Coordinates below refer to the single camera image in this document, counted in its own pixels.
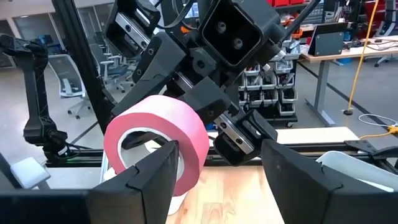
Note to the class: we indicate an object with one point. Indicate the black background robot arm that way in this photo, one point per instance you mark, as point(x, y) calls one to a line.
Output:
point(34, 93)

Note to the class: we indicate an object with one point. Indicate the pink tape roll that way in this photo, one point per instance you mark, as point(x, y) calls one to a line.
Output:
point(174, 121)

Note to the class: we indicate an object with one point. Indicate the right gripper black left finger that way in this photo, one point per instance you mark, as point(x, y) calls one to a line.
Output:
point(146, 193)

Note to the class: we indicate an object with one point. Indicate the black parts bin shelf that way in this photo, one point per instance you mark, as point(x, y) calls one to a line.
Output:
point(281, 93)

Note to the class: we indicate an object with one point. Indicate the black laptop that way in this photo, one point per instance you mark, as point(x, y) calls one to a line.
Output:
point(328, 42)

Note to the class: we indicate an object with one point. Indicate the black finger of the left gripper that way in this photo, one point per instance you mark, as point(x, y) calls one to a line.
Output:
point(206, 99)
point(155, 62)

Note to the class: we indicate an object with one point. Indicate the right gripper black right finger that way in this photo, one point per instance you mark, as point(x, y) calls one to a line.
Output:
point(304, 193)

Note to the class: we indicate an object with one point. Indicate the white block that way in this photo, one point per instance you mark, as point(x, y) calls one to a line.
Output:
point(29, 172)

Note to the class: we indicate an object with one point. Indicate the white mesh office chair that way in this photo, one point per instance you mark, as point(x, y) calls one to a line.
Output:
point(66, 77)
point(107, 62)

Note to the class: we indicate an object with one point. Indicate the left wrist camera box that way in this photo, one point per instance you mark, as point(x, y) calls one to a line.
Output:
point(231, 34)

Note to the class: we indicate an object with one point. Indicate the white flat panel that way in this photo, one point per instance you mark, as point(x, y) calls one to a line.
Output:
point(311, 135)

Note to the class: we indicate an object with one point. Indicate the off-white stepped bin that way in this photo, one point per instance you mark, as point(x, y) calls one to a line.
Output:
point(357, 168)

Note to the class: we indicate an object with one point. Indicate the long wooden desk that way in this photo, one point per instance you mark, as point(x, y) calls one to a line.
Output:
point(342, 53)

